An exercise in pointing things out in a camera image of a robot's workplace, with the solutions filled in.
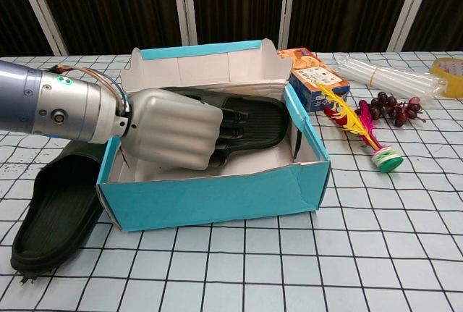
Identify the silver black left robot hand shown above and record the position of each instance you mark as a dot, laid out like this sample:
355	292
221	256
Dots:
173	131

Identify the light blue cardboard shoe box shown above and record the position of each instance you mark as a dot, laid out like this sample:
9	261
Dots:
217	200

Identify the black rubber slipper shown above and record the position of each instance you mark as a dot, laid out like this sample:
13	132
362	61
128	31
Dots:
264	124
54	210

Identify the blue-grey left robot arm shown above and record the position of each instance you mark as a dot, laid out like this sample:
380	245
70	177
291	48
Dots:
54	105

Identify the orange blue snack box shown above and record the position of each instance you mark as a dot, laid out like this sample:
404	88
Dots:
318	76

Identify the white checkered tablecloth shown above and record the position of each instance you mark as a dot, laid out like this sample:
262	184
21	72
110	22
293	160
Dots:
253	272

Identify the colourful feather shuttlecock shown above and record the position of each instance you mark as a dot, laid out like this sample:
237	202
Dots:
352	120

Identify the dark red artificial grape bunch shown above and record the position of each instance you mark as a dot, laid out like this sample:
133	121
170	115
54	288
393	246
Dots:
383	107

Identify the bundle of clear plastic tubes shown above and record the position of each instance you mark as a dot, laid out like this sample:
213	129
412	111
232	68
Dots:
383	75

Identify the yellow adhesive tape roll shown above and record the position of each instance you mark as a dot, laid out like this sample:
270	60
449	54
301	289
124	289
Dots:
443	73

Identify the white partition frame post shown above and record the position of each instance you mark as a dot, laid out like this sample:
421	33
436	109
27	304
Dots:
41	8
184	0
408	8
290	0

